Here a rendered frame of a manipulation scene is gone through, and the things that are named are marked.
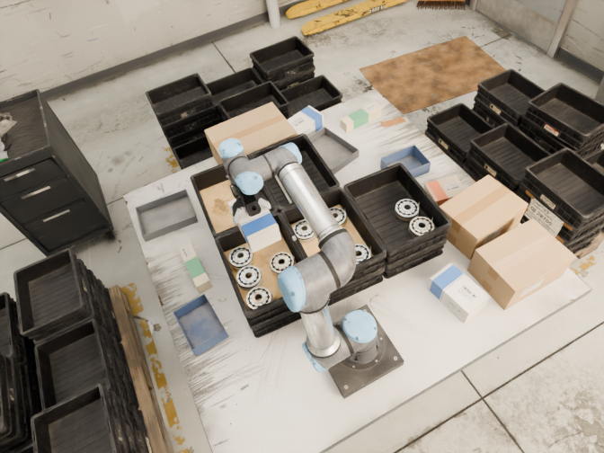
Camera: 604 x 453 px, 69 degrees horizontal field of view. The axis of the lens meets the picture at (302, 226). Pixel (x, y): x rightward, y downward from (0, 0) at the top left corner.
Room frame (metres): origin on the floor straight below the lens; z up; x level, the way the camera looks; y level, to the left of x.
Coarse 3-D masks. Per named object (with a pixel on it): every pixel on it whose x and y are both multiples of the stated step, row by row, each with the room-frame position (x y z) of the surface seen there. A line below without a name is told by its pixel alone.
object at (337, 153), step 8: (312, 136) 1.83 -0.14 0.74; (320, 136) 1.86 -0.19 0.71; (328, 136) 1.85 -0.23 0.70; (336, 136) 1.80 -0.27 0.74; (320, 144) 1.80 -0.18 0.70; (328, 144) 1.79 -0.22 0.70; (336, 144) 1.78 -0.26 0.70; (344, 144) 1.75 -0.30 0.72; (320, 152) 1.74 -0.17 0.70; (328, 152) 1.73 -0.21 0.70; (336, 152) 1.72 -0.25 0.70; (344, 152) 1.71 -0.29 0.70; (352, 152) 1.70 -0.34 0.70; (328, 160) 1.67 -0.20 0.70; (336, 160) 1.66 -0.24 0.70; (344, 160) 1.60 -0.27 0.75; (352, 160) 1.64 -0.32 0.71; (336, 168) 1.57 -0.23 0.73
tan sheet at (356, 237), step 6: (348, 222) 1.15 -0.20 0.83; (348, 228) 1.11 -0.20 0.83; (354, 228) 1.11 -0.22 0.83; (354, 234) 1.08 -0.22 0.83; (312, 240) 1.08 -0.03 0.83; (354, 240) 1.05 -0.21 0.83; (360, 240) 1.04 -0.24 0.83; (306, 246) 1.05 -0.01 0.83; (312, 246) 1.05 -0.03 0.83; (306, 252) 1.03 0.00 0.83; (312, 252) 1.02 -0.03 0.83
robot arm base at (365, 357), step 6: (378, 342) 0.61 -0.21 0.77; (372, 348) 0.57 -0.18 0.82; (378, 348) 0.59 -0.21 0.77; (354, 354) 0.56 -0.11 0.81; (360, 354) 0.56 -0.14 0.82; (366, 354) 0.56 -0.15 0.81; (372, 354) 0.56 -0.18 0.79; (354, 360) 0.56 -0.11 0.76; (360, 360) 0.55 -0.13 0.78; (366, 360) 0.55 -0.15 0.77
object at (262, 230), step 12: (228, 204) 1.09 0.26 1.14; (240, 216) 1.03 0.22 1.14; (264, 216) 1.01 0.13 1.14; (240, 228) 1.01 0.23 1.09; (252, 228) 0.96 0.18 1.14; (264, 228) 0.95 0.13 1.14; (276, 228) 0.96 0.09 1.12; (252, 240) 0.92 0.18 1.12; (264, 240) 0.94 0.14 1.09; (276, 240) 0.95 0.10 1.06; (252, 252) 0.92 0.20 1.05
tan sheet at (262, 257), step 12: (228, 252) 1.09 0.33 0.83; (264, 252) 1.06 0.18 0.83; (276, 252) 1.05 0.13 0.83; (288, 252) 1.04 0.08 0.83; (252, 264) 1.01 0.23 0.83; (264, 264) 1.00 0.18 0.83; (264, 276) 0.94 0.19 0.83; (276, 276) 0.93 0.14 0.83; (240, 288) 0.91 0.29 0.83; (276, 288) 0.88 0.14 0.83
